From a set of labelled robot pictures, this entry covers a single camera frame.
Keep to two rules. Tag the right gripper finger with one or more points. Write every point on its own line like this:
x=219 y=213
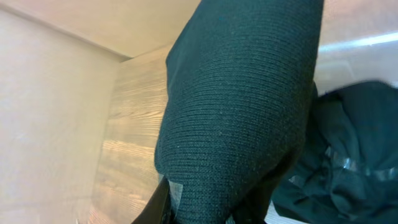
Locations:
x=158 y=208

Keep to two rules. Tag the large black garment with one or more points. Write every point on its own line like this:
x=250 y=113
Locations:
x=239 y=84

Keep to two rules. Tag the small black garment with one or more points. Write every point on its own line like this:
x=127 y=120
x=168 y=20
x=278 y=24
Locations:
x=347 y=172

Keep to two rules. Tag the clear plastic storage bin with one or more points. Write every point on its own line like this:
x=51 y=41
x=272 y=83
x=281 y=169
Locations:
x=345 y=63

